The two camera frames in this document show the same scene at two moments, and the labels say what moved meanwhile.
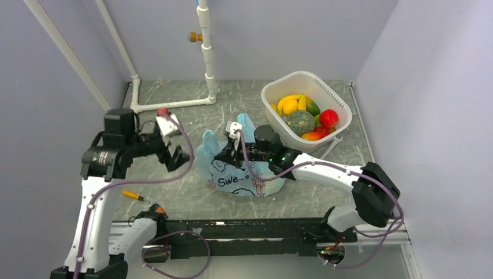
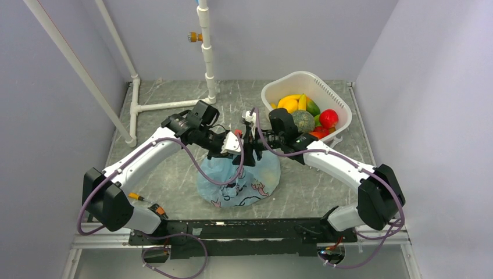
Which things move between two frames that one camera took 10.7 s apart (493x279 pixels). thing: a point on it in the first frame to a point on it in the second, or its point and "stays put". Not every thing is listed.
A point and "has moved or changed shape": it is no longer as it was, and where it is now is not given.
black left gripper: [178, 158] to [217, 154]
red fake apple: [329, 118] stays put
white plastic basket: [309, 84] stays put
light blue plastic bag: [230, 178] has moved or changed shape
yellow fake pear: [290, 106] stays put
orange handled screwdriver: [135, 196] stays put
